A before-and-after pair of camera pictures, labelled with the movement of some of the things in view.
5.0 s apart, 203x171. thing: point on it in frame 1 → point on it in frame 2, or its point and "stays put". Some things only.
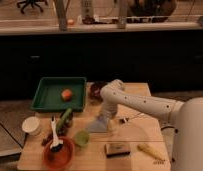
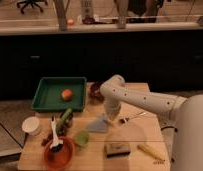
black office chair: x=33 y=3 stays put
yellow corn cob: x=152 y=151 stays put
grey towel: x=100 y=124 stays put
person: x=151 y=11 → x=136 y=8
